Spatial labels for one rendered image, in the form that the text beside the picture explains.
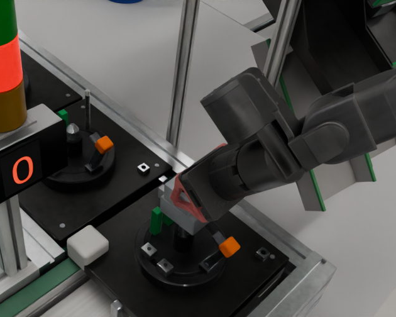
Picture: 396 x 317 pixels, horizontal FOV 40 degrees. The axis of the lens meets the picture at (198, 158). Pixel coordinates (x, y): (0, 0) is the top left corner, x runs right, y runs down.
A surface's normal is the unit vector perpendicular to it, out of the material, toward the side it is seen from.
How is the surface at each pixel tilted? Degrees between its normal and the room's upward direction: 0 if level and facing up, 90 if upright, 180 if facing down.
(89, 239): 0
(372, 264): 0
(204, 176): 37
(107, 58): 0
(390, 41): 25
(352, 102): 69
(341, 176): 45
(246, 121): 56
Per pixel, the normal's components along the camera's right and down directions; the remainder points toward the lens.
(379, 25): 0.37, -0.38
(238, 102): 0.17, 0.05
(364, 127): -0.26, 0.33
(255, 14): 0.13, -0.71
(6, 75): 0.66, 0.59
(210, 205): 0.54, -0.23
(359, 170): -0.79, 0.35
